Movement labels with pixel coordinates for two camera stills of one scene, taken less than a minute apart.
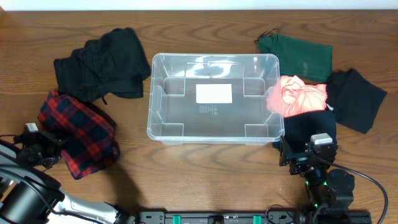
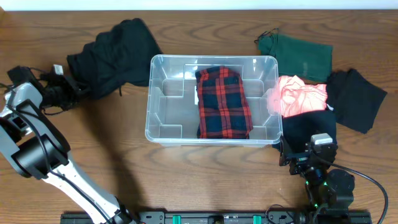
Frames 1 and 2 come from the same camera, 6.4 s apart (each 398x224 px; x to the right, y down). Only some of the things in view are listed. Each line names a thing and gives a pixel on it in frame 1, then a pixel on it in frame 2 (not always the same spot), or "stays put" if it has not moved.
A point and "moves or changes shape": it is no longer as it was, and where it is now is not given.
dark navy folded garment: [298, 129] stays put
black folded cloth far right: [354, 99] stays put
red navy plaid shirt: [87, 130] → [224, 110]
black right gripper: [301, 158] stays put
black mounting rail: [255, 217] stays put
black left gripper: [43, 144] → [68, 90]
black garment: [117, 64] moves or changes shape
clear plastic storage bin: [212, 99] stays put
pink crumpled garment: [290, 96] stays put
